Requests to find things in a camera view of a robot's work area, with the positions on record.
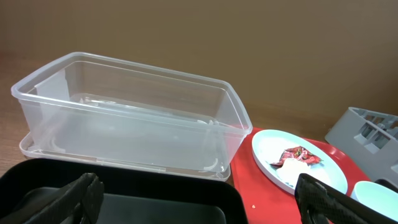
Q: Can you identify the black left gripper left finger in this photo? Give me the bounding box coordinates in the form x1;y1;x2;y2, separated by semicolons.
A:
1;173;104;224

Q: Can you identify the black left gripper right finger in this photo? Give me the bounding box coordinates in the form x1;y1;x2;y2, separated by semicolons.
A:
294;174;397;224

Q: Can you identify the white napkin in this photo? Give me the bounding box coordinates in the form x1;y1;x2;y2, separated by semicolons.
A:
276;159;331;188

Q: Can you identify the red snack wrapper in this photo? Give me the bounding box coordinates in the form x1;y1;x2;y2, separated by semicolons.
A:
271;146;323;167

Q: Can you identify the light blue plate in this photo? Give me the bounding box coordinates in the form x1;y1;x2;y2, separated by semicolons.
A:
252;130;348;195

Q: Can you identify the light blue bowl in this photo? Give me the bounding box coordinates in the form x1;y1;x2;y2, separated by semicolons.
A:
351;181;397;221

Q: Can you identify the grey dishwasher rack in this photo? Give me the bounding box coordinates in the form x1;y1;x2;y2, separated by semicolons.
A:
325;107;397;186

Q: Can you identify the clear plastic waste bin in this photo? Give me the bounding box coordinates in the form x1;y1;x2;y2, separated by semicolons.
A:
11;52;253;181

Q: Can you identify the black plastic tray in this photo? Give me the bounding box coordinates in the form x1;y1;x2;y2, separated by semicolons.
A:
1;159;247;224

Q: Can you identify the red serving tray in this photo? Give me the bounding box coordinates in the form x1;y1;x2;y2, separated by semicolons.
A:
231;128;369;224

